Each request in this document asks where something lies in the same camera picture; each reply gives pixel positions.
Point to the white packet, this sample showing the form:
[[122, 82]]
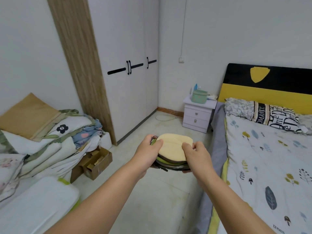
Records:
[[212, 96]]

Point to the blue patterned cloth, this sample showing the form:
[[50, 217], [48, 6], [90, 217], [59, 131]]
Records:
[[86, 135]]

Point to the white quilt with black flower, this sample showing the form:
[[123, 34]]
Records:
[[48, 146]]

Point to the tan pillow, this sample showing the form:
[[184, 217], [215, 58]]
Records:
[[26, 116]]

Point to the black and white lettered pillow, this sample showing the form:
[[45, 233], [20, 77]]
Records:
[[275, 116]]

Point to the black and yellow headboard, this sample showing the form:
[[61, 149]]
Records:
[[280, 92]]

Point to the blue and white bottle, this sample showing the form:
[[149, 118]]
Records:
[[195, 87]]

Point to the person's left forearm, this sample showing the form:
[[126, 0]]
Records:
[[104, 199]]

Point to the lilac two-drawer nightstand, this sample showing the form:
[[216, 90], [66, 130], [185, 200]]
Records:
[[196, 116]]

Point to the white storage box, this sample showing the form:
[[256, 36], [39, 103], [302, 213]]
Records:
[[106, 141]]

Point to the green storage case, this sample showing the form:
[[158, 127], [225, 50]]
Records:
[[199, 97]]

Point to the person's right hand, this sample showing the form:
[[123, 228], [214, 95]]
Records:
[[201, 159]]

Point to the white folded mattress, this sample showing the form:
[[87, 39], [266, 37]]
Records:
[[36, 207]]

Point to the white wardrobe with wood side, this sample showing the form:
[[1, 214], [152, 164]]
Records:
[[117, 58]]

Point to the grey bed sheet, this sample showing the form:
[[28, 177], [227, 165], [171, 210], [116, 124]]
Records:
[[217, 143]]

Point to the pale grey pillow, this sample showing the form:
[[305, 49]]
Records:
[[306, 123]]

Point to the person's right forearm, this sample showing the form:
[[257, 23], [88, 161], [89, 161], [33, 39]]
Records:
[[226, 204]]

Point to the brown cardboard box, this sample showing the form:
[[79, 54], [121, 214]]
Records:
[[93, 165]]

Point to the white wall socket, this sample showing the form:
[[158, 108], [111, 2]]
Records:
[[181, 59]]

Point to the grey floral pillow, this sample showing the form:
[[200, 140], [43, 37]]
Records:
[[237, 108]]

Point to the person's right thumb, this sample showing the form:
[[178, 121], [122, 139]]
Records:
[[186, 145]]

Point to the wooden baseboard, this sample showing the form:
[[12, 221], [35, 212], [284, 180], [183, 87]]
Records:
[[170, 112]]

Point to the leaf print quilt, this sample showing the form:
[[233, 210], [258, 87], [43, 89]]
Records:
[[268, 168]]

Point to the cream round seat pad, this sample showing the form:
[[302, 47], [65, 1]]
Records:
[[172, 147]]

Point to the pink floral pillow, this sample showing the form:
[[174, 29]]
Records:
[[9, 175]]

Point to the person's left hand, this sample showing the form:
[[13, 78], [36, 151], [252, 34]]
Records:
[[145, 153]]

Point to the stack of coloured round pads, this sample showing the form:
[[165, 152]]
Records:
[[168, 164]]

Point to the person's left thumb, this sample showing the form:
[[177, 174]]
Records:
[[159, 143]]

